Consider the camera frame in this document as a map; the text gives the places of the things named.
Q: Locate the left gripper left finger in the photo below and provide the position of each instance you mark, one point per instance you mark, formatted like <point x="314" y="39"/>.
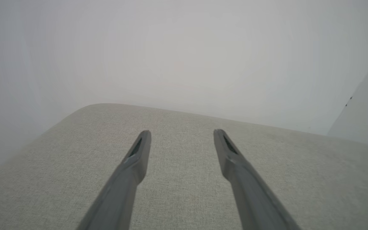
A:
<point x="126" y="185"/>

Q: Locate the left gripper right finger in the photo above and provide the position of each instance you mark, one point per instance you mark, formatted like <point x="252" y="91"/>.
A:
<point x="251" y="191"/>

